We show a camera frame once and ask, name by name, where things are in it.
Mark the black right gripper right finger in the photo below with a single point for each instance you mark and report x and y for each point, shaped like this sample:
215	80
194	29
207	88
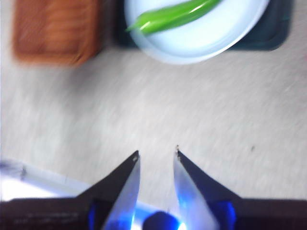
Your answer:
216	206

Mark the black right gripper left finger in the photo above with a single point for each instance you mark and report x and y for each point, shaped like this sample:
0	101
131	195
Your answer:
96	210

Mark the blue round plate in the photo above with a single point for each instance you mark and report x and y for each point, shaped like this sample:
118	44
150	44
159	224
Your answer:
192	40

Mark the green pepper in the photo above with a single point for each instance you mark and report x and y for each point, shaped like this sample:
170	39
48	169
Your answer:
168	16

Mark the brown wicker basket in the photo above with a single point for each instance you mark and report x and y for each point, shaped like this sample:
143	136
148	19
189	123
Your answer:
57	31

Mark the black flat tray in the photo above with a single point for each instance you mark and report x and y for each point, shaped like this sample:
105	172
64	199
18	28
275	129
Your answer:
268	28

